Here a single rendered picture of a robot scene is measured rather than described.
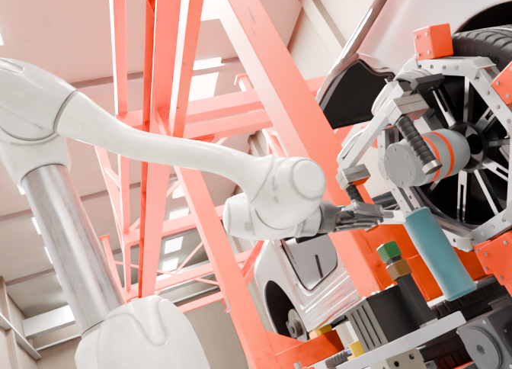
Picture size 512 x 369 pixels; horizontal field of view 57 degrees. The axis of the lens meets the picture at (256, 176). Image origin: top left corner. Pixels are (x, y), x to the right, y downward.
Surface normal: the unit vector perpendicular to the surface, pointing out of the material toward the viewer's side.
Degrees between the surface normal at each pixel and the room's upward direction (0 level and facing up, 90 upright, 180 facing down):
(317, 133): 90
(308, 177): 105
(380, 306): 90
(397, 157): 90
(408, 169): 90
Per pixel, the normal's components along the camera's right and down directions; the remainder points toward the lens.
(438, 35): 0.40, 0.07
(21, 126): -0.13, 0.76
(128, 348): -0.21, -0.47
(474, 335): -0.90, 0.24
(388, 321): 0.09, -0.46
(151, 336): 0.20, -0.70
